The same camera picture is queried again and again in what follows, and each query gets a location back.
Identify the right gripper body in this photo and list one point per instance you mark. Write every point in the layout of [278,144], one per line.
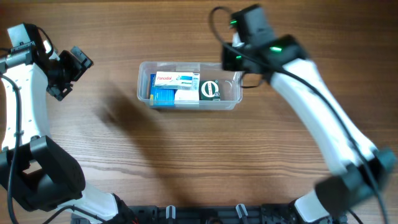
[232,61]

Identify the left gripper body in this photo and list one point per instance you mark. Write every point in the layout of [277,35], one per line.
[66,70]

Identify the green round-logo box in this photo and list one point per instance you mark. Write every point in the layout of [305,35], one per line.
[209,90]

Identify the blue medicine box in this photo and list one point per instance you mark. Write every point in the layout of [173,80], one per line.
[160,97]

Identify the white Panadol box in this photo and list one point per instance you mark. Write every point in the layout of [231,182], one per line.
[177,80]

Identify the white medicine box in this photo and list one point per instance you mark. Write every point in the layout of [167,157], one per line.
[187,95]

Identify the clear plastic container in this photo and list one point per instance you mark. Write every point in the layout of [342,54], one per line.
[227,84]

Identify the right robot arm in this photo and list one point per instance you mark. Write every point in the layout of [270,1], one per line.
[359,170]

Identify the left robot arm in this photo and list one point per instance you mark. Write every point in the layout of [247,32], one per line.
[36,172]

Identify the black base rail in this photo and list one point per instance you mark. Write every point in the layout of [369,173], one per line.
[263,214]

